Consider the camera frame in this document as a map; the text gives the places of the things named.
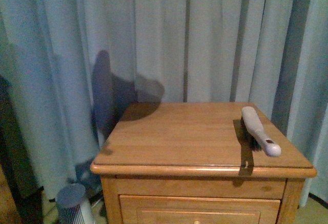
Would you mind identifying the wooden nightstand cabinet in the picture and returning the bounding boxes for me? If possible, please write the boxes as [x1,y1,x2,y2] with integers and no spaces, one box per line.
[91,102,317,223]

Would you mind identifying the grey-blue curtain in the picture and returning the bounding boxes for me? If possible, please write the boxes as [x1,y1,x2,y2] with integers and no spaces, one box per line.
[1,0,327,205]

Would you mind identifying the beige hand brush black bristles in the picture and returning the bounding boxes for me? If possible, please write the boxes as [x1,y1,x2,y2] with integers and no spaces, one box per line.
[241,106,281,157]

